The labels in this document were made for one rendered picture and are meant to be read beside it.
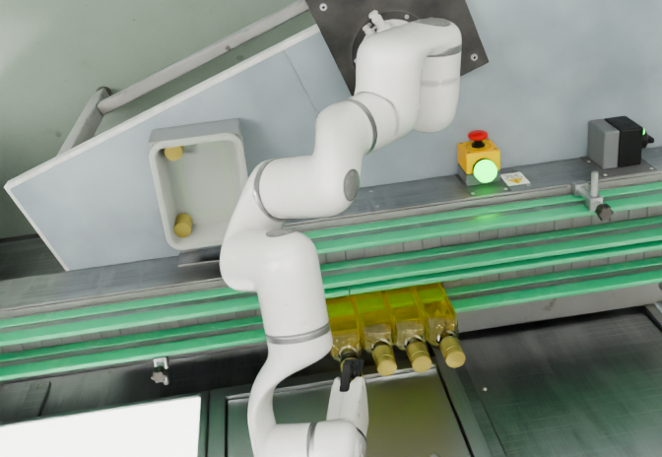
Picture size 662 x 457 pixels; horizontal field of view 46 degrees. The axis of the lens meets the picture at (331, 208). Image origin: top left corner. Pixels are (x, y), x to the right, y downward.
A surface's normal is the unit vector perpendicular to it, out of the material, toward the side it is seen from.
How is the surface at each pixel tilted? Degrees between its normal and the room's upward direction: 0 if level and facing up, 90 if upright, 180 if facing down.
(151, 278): 90
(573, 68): 0
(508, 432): 90
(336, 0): 2
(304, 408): 90
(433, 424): 90
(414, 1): 2
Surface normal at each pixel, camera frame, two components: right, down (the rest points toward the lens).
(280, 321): -0.36, 0.19
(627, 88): 0.11, 0.41
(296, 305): 0.15, 0.11
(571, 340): -0.11, -0.90
